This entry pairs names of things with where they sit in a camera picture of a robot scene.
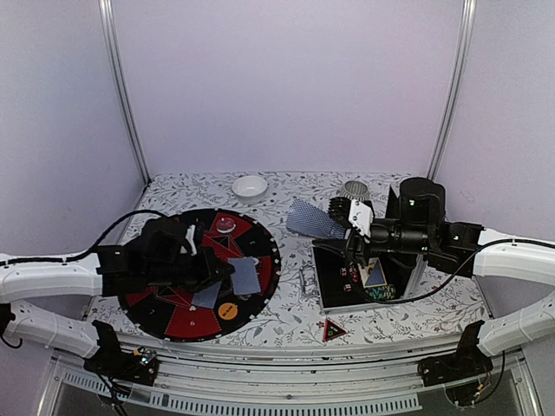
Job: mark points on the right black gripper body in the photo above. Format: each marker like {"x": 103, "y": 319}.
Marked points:
{"x": 410, "y": 239}

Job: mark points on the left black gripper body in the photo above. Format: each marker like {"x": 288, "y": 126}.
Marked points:
{"x": 193, "y": 276}

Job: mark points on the dealt blue playing cards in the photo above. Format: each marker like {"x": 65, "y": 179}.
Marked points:
{"x": 206, "y": 298}

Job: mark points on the orange big blind button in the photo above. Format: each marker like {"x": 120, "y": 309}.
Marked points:
{"x": 228, "y": 311}

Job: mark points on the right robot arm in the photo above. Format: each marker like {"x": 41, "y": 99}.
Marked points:
{"x": 469, "y": 250}

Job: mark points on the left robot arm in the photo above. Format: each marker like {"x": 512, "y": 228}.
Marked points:
{"x": 23, "y": 278}

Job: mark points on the boxed card deck ace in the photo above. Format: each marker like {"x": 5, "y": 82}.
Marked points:
{"x": 372, "y": 275}

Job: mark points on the lower poker chip row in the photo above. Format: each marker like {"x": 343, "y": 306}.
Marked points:
{"x": 382, "y": 293}

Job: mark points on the round red black poker mat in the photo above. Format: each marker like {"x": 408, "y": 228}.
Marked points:
{"x": 167, "y": 313}

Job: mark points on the red dice group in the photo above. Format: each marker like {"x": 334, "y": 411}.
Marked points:
{"x": 350, "y": 276}

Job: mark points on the striped grey white cup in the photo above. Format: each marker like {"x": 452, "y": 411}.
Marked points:
{"x": 354, "y": 190}

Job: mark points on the aluminium poker chip case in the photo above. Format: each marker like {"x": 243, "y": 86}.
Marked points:
{"x": 413, "y": 215}

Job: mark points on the red black triangle card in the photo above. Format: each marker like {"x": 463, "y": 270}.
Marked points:
{"x": 332, "y": 331}

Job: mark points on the white ceramic bowl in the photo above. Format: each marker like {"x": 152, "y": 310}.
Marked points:
{"x": 250, "y": 189}

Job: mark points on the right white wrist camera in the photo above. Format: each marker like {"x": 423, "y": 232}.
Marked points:
{"x": 352, "y": 214}

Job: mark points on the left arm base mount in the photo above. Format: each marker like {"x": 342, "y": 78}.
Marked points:
{"x": 139, "y": 367}

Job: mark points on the front aluminium rail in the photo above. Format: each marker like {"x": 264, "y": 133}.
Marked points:
{"x": 371, "y": 379}

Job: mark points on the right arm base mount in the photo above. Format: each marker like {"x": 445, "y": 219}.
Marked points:
{"x": 458, "y": 365}

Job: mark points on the right aluminium frame post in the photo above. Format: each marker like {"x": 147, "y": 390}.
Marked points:
{"x": 460, "y": 60}

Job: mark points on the aluminium frame post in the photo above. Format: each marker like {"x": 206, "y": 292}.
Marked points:
{"x": 106, "y": 9}
{"x": 460, "y": 60}

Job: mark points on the left aluminium frame post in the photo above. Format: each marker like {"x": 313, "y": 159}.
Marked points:
{"x": 106, "y": 9}

